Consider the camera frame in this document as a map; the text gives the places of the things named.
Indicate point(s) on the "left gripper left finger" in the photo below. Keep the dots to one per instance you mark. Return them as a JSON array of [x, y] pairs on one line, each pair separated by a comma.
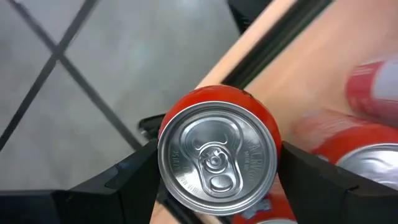
[[77, 208]]

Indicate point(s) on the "wooden shelf board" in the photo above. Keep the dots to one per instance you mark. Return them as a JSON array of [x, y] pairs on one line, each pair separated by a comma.
[[311, 62]]

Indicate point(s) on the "white red Spindrift can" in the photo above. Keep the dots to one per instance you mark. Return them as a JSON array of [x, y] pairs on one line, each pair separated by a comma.
[[373, 93]]

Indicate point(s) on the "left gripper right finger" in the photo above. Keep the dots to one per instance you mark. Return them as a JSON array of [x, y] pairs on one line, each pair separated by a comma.
[[342, 208]]

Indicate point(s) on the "red soda can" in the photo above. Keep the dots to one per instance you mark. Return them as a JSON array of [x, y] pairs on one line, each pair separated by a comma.
[[217, 161]]

